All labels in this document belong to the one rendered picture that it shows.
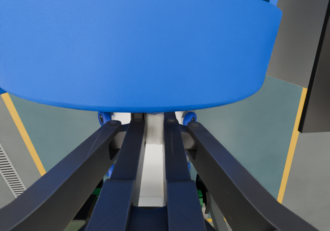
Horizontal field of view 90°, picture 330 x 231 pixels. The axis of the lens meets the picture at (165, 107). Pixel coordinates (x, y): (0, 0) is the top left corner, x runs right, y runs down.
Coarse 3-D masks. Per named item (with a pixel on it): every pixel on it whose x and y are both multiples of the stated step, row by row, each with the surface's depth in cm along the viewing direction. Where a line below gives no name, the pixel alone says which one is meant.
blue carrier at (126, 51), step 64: (0, 0) 8; (64, 0) 7; (128, 0) 7; (192, 0) 8; (256, 0) 9; (0, 64) 10; (64, 64) 8; (128, 64) 8; (192, 64) 9; (256, 64) 11
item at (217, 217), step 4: (212, 200) 75; (212, 204) 73; (216, 204) 73; (212, 208) 71; (216, 208) 71; (212, 212) 70; (216, 212) 69; (220, 212) 69; (212, 216) 70; (216, 216) 68; (220, 216) 68; (212, 220) 70; (216, 220) 66; (220, 220) 66; (224, 220) 67; (216, 224) 65; (220, 224) 65; (224, 224) 65; (216, 228) 65; (220, 228) 64; (224, 228) 64
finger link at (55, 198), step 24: (96, 144) 10; (72, 168) 8; (96, 168) 10; (24, 192) 7; (48, 192) 7; (72, 192) 8; (0, 216) 6; (24, 216) 6; (48, 216) 7; (72, 216) 8
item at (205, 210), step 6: (102, 180) 76; (198, 180) 72; (198, 186) 72; (204, 186) 64; (204, 192) 63; (204, 198) 63; (210, 198) 61; (204, 204) 62; (210, 204) 60; (204, 210) 61; (204, 216) 63
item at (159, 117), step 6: (156, 114) 14; (162, 114) 14; (156, 120) 14; (162, 120) 14; (156, 126) 14; (162, 126) 14; (156, 132) 14; (162, 132) 14; (156, 138) 14; (162, 138) 14; (156, 144) 15
